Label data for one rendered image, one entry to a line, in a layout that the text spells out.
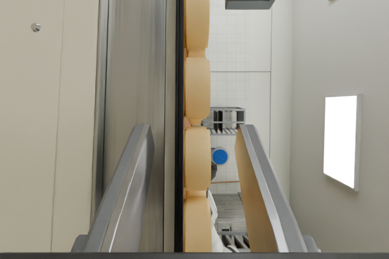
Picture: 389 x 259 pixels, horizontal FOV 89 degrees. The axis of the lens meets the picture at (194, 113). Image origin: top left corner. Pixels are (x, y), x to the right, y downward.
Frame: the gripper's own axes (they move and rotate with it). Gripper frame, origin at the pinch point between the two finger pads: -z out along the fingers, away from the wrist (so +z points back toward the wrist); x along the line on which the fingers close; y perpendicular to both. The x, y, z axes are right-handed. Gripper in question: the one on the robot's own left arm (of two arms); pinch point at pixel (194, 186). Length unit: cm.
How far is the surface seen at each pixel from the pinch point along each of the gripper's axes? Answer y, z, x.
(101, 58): 1.4, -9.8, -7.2
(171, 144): -3.8, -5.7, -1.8
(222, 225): -351, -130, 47
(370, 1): -41, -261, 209
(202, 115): -1.9, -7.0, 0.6
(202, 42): 2.1, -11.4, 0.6
